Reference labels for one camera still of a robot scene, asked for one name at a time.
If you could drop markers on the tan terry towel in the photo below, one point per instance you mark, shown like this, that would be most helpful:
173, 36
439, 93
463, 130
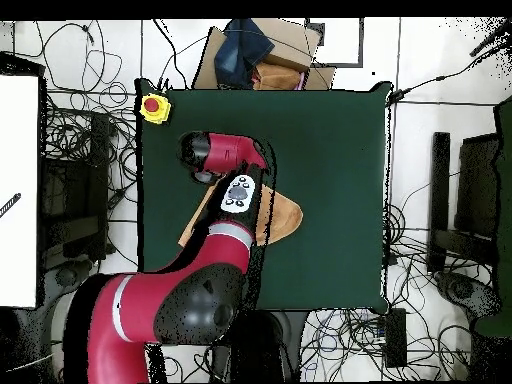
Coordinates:
284, 216

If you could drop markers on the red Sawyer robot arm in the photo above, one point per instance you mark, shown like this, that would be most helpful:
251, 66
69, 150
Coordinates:
160, 304

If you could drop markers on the dark green table cloth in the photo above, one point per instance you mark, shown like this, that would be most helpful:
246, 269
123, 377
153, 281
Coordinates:
328, 160

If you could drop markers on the tan towel in box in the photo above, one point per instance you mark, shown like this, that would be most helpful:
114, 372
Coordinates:
276, 78

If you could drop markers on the yellow emergency stop button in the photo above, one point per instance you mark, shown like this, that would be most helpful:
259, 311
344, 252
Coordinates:
152, 105

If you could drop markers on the blue denim jeans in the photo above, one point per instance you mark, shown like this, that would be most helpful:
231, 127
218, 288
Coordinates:
240, 52

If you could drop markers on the black equipment rack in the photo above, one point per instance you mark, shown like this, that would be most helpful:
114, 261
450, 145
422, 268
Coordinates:
98, 160

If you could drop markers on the brown cardboard box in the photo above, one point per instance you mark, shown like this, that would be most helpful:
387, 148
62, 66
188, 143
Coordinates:
290, 44

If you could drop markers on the long black floor bar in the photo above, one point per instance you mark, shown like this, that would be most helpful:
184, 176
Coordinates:
439, 192

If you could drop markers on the black power strip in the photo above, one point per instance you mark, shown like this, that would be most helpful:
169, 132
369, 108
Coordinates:
396, 340

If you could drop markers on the grey stand base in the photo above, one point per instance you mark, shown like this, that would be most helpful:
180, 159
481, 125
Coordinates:
464, 292
66, 276

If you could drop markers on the black panel stand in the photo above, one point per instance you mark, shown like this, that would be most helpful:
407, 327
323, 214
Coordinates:
478, 180

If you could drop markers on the green cloth on stand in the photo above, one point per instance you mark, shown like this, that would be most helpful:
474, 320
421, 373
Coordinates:
504, 200

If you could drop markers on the black rectangular floor frame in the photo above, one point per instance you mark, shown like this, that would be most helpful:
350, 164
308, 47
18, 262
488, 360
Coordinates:
344, 65

